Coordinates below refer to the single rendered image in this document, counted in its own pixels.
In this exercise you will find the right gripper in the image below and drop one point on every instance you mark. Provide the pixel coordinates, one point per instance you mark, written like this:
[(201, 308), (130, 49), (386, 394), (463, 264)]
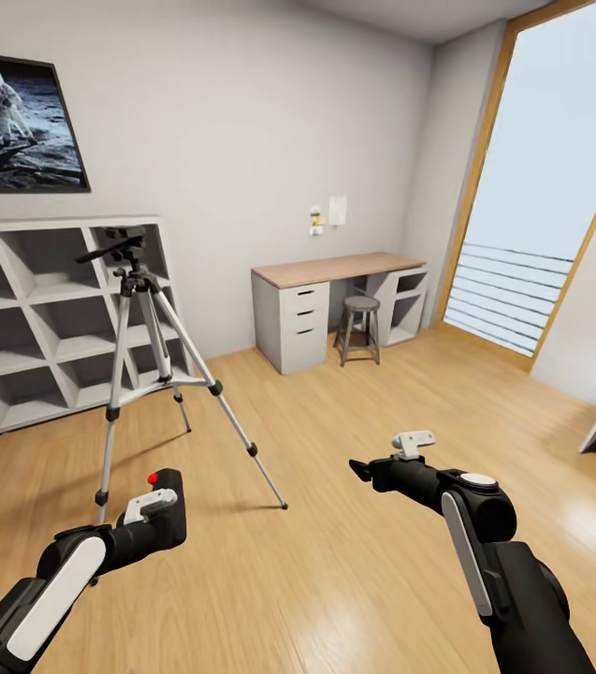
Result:
[(391, 475)]

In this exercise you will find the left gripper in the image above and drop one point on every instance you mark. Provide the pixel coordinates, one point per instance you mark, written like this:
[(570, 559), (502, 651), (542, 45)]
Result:
[(149, 537)]

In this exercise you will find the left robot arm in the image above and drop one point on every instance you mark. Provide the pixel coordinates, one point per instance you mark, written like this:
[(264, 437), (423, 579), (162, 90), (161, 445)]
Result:
[(33, 611)]

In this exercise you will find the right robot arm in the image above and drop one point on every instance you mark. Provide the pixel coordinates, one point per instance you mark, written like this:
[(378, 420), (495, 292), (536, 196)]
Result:
[(515, 594)]

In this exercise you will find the taboret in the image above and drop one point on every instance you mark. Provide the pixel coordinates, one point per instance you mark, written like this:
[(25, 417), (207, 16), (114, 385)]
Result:
[(352, 304)]

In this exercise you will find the painting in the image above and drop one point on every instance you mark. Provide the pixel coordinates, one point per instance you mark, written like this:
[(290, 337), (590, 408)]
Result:
[(38, 147)]

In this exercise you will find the digital camera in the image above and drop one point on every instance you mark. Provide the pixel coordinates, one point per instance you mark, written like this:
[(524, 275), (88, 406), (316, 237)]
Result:
[(168, 479)]

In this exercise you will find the camera tripod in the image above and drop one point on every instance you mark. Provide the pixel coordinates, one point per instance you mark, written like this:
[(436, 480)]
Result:
[(145, 284)]

